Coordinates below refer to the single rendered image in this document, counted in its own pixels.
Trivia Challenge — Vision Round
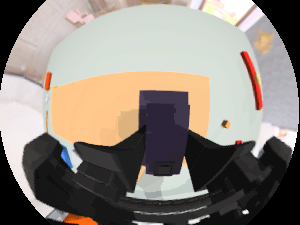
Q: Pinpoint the peach rectangular panel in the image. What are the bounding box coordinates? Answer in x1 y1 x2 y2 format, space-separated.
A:
50 71 211 147

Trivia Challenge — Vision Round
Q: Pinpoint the blue rectangular tray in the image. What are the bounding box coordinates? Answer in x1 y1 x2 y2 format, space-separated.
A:
61 145 73 169

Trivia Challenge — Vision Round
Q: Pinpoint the orange-handled awl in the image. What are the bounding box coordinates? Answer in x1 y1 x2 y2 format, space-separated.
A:
45 72 52 103

